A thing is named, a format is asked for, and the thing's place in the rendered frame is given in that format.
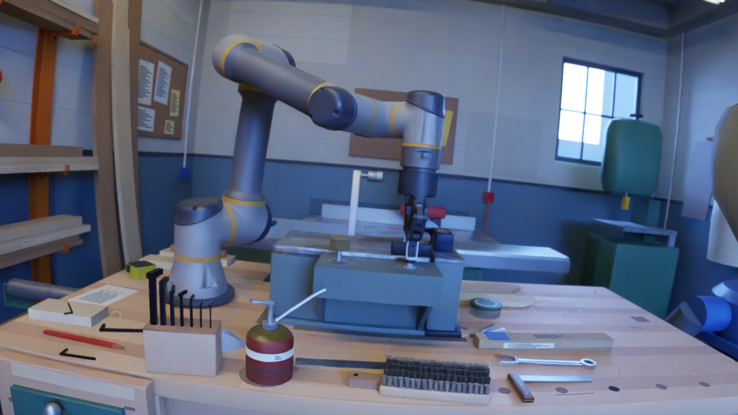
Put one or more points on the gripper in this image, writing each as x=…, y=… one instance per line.
x=418, y=181

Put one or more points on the black gib lever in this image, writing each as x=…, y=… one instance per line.
x=398, y=249

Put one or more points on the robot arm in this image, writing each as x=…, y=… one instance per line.
x=248, y=167

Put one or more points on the grey-blue planer body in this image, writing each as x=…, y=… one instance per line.
x=375, y=294

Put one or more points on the brass knob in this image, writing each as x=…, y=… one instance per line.
x=339, y=242

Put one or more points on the white graduated dial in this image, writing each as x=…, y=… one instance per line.
x=331, y=261

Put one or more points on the green tape roll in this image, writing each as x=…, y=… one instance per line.
x=485, y=308

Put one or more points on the grey table saw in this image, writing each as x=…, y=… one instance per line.
x=519, y=256

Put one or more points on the steel ruler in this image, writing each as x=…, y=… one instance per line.
x=337, y=363

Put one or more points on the labelled wooden board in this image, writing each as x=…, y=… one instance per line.
x=565, y=340

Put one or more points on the steel combination wrench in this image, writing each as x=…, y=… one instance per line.
x=548, y=362

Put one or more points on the red striped oil can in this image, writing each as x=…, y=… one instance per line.
x=269, y=357

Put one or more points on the grey cone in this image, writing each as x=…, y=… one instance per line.
x=230, y=341

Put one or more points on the window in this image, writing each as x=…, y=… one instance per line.
x=597, y=109

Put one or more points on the green bandsaw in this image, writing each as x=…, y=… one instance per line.
x=631, y=271

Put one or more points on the black hex key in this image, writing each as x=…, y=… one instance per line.
x=172, y=308
x=191, y=314
x=78, y=355
x=121, y=330
x=152, y=294
x=181, y=311
x=162, y=302
x=201, y=316
x=210, y=317
x=68, y=311

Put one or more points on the wooden hex key block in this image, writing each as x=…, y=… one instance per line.
x=181, y=349

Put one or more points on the yellow tape measure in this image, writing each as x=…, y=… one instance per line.
x=140, y=270

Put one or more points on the plain flat panel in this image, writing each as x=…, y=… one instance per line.
x=697, y=181

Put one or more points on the cork notice board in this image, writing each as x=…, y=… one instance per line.
x=161, y=92

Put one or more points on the leaning wooden plank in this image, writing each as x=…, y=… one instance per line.
x=104, y=173
x=128, y=173

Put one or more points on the blue dust collector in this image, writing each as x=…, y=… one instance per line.
x=712, y=317

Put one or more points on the pale dust collector bag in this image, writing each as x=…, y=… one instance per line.
x=725, y=190

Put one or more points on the white paper sheet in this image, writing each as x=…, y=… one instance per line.
x=104, y=295

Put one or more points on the red pencil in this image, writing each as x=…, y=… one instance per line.
x=83, y=339

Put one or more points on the beige wooden block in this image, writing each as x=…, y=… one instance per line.
x=69, y=316

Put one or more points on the teal drawer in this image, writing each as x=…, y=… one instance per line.
x=86, y=403

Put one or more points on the orange lumber rack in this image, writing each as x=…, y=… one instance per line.
x=43, y=161

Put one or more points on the grey steel pipe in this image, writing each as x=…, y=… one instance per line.
x=40, y=288

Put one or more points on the steel drawer knob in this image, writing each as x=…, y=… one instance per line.
x=52, y=409

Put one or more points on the white post with steel knob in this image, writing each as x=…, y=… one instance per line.
x=354, y=202

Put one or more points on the red wall box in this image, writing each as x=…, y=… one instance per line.
x=488, y=197

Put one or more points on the brown wall board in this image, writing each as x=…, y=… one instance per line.
x=375, y=151

